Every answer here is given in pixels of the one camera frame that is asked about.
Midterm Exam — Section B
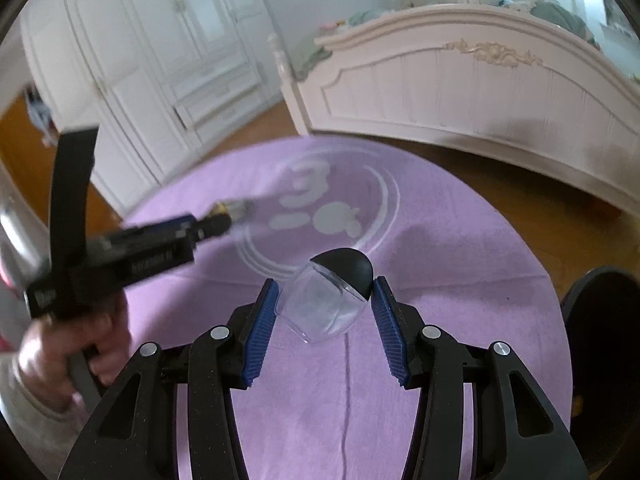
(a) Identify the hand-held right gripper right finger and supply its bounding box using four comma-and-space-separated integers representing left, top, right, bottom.
371, 276, 586, 480

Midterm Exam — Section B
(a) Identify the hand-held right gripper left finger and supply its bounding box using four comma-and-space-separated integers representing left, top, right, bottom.
59, 277, 281, 480

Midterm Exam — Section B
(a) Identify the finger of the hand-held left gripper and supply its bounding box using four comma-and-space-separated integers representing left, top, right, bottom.
107, 211, 235, 252

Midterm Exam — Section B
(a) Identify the yellow grey wrapper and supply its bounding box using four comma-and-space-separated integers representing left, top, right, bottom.
210, 199, 257, 226

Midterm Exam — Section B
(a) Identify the clear cup with black lid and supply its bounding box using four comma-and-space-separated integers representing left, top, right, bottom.
279, 249, 375, 345

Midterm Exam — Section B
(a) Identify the black trash bin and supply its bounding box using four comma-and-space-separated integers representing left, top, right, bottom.
560, 266, 640, 476

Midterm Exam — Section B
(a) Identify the person's left forearm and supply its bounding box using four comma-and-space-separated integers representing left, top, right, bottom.
0, 355, 101, 471

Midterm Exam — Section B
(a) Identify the person's left hand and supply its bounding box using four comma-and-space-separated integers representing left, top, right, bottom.
17, 287, 133, 407

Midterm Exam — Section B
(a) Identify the white wardrobe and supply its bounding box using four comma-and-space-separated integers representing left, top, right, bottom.
20, 0, 286, 216

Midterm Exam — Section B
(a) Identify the wooden door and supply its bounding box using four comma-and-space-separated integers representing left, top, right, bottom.
0, 87, 66, 186

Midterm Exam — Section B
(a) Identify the blue face mask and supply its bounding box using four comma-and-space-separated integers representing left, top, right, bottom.
25, 87, 58, 146

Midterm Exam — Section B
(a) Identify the light green blanket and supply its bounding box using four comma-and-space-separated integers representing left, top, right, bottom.
295, 42, 332, 82

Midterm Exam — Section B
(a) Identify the cream carved bed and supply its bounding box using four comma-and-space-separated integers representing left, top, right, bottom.
267, 0, 640, 218

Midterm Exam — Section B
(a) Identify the white chair frame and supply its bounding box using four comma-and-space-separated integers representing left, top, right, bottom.
0, 165, 48, 291

